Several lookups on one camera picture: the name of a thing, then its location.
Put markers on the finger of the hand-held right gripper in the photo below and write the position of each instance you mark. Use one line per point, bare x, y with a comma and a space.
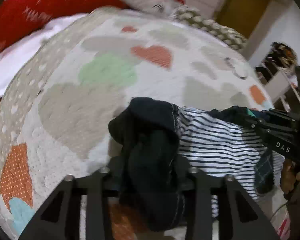
247, 121
251, 111

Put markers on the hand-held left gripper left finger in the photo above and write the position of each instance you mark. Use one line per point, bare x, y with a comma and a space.
114, 173

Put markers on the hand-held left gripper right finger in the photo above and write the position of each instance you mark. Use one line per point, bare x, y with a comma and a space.
184, 175

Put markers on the dark navy pants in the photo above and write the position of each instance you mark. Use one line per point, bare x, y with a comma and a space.
152, 160

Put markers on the navy white striped cloth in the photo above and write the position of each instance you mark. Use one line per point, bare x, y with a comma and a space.
215, 145

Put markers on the white shelf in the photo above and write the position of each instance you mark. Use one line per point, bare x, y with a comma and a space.
280, 85

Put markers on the blue plaid cloth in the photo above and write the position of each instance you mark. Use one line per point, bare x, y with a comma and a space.
264, 172

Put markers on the clutter pile on shelf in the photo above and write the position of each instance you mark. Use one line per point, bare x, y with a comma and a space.
282, 55

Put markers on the heart print blanket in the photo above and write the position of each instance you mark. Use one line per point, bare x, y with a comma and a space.
95, 85

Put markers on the beige checkered pillow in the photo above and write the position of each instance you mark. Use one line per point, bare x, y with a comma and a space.
210, 26

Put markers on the yellow wooden door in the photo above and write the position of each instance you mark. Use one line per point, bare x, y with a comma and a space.
242, 6

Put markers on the white bed sheet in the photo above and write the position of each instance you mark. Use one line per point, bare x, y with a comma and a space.
22, 55

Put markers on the red patterned pillow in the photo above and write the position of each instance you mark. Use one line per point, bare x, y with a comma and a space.
40, 7

